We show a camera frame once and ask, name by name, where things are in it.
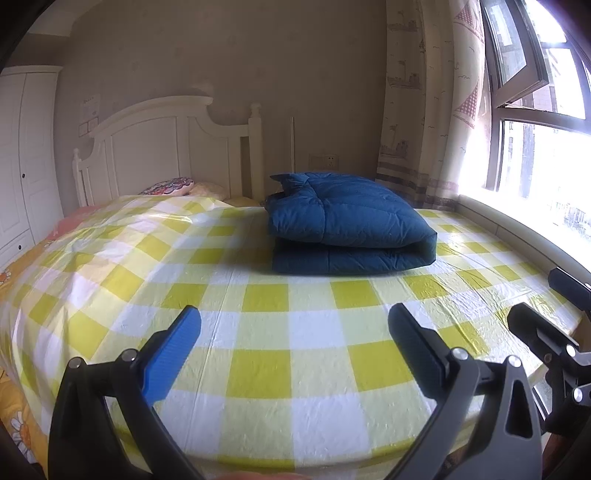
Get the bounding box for blue quilted down jacket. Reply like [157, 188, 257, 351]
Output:
[264, 172, 438, 276]

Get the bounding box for yellow checkered bed sheet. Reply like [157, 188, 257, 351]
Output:
[0, 193, 585, 471]

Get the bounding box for orange daisy print quilt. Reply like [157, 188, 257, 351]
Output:
[1, 243, 48, 475]

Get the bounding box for pink floral pillow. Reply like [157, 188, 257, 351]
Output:
[46, 206, 99, 241]

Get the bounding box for colourful patterned pillow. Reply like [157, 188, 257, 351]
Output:
[140, 177, 194, 197]

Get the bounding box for peach checkered pillow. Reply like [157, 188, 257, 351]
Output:
[189, 182, 228, 201]

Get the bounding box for patterned beige curtain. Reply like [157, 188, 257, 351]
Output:
[376, 0, 485, 210]

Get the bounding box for white wardrobe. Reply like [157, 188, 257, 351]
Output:
[0, 65, 63, 267]

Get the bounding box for white wooden headboard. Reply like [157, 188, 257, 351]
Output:
[72, 95, 264, 207]

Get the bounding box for white desk lamp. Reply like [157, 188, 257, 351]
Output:
[290, 116, 297, 173]

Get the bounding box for beige wall socket panel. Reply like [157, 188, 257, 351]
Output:
[308, 154, 339, 171]

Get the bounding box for window with dark frame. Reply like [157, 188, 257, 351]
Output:
[481, 1, 590, 236]

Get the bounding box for paper notice on wall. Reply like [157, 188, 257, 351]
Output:
[78, 94, 100, 138]

